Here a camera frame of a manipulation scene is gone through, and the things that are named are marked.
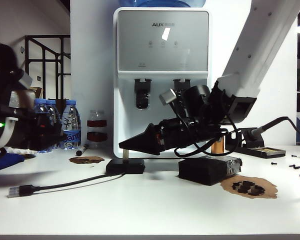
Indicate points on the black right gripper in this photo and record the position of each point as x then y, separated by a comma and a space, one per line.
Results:
185, 132

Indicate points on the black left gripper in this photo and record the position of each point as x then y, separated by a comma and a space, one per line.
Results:
25, 130

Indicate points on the silver USB flash drive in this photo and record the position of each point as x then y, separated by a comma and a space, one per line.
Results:
126, 156

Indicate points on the black sponge block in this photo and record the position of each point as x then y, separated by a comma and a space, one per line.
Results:
200, 171

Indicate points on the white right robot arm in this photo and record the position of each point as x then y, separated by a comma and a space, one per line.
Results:
260, 50

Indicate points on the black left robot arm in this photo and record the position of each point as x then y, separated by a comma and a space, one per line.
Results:
2, 82

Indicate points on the black USB hub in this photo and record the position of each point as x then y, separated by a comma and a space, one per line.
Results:
120, 167

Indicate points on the clear plastic water bottle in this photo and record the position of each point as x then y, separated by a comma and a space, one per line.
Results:
54, 112

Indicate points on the right plastic water bottle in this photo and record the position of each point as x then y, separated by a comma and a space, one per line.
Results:
71, 120

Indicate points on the left plastic water bottle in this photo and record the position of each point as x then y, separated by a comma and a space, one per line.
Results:
41, 107

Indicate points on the black marker pen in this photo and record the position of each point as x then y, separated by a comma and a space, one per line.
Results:
80, 151

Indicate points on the glass jar with red bands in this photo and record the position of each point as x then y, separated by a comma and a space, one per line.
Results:
96, 123

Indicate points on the wooden crate with bubble wrap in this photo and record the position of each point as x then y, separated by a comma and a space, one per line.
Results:
37, 91

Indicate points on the blue cloth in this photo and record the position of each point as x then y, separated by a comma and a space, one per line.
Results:
5, 161

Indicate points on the copper coloured cylinder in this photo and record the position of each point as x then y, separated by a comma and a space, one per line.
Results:
218, 147

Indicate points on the black metal stair railing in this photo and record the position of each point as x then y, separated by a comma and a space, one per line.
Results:
28, 55

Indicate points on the white AUX water dispenser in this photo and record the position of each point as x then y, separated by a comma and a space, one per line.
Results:
162, 50

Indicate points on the grey black soldering iron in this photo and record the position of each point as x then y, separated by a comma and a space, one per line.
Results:
270, 125

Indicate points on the black soldering iron stand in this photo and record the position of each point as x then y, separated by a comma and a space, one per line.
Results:
272, 155

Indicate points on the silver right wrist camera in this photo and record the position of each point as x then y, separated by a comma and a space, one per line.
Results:
168, 97

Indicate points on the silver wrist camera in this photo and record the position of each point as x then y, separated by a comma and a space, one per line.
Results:
26, 80
168, 97

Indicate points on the black wall switch plate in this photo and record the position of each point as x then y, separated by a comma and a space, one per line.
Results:
39, 78

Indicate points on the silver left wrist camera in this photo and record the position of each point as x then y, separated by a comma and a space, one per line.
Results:
26, 80

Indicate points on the small round wall sensor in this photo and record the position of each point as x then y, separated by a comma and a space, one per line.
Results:
21, 50

